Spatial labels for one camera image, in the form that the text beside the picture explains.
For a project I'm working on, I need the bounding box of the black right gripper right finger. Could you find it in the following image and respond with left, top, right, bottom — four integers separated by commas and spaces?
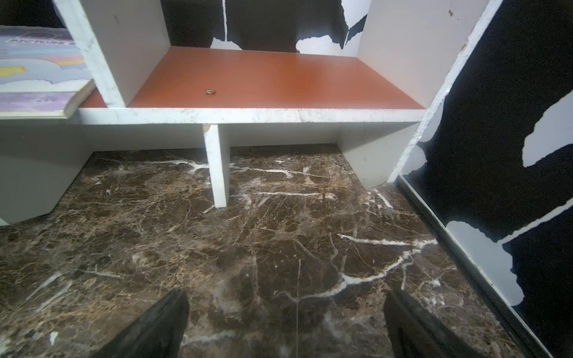
383, 289, 482, 358

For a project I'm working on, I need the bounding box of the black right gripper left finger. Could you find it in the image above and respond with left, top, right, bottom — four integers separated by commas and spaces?
92, 289, 190, 357

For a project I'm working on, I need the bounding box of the white shelf with orange boards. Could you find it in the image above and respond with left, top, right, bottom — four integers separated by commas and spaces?
1, 1, 501, 226

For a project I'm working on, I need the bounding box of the pastel cartoon children's book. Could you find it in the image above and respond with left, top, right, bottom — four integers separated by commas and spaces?
1, 25, 96, 119

